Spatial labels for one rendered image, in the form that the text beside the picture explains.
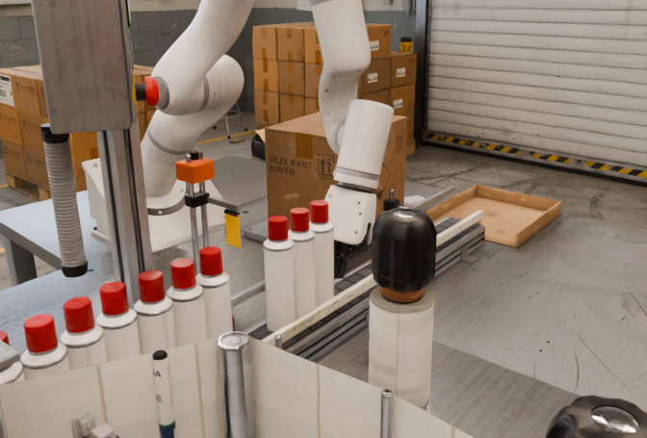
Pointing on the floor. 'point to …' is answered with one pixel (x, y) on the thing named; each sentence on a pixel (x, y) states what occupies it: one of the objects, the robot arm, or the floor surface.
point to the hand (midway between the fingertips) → (337, 267)
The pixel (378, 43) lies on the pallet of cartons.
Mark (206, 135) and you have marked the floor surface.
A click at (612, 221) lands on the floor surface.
